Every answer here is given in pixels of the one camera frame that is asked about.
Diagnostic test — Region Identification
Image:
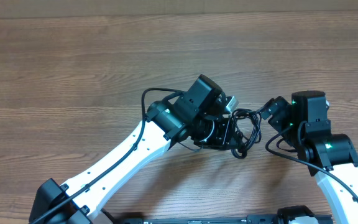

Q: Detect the black usb cable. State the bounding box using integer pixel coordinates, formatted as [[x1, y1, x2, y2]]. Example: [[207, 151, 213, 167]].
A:
[[228, 108, 263, 159]]

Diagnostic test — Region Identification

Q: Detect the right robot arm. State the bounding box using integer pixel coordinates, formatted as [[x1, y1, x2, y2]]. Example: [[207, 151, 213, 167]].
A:
[[262, 90, 358, 223]]

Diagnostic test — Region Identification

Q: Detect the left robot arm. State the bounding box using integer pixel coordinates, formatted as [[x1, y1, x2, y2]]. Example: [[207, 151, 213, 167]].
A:
[[29, 75, 238, 223]]

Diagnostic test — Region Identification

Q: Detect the right camera black cable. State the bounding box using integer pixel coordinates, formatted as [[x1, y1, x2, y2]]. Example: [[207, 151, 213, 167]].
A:
[[265, 124, 358, 224]]

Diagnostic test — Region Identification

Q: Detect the camera black cable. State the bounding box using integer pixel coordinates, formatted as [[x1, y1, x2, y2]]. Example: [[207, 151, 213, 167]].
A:
[[265, 124, 358, 224], [29, 88, 185, 224]]

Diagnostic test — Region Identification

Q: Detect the left camera black cable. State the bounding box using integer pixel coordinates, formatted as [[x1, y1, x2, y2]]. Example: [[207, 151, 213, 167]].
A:
[[29, 88, 185, 224]]

